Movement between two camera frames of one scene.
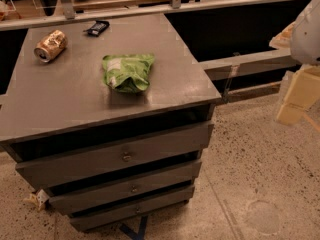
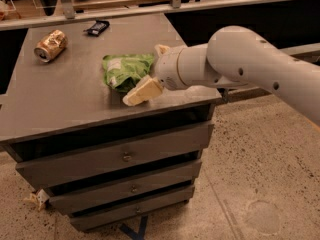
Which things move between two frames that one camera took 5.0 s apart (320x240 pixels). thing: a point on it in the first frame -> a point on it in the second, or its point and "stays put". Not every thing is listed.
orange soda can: (51, 45) stays put
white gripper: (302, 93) -> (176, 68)
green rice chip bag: (127, 72) stays put
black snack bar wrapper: (98, 28) stays put
